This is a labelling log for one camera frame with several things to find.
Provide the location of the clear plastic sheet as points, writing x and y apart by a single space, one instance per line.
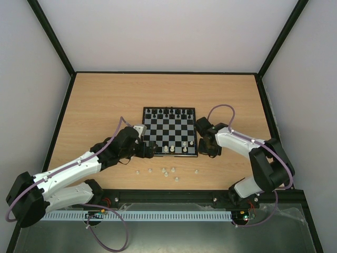
273 230

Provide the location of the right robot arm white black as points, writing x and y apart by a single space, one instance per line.
271 167

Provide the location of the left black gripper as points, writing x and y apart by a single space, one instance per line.
142 153

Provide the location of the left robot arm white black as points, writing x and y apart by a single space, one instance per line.
32 197

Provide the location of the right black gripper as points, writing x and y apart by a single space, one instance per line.
208 146

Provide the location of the black aluminium frame rail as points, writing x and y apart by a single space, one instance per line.
215 198

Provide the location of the black and silver chessboard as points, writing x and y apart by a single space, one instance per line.
168 132

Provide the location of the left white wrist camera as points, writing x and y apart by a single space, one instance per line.
140 128

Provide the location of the left controller circuit board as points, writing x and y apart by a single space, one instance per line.
96 214

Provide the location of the right controller circuit board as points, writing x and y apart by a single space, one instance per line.
243 215

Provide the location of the light blue slotted cable duct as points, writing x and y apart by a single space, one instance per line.
78 215

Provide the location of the controller circuit board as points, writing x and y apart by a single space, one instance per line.
243 215
96 214

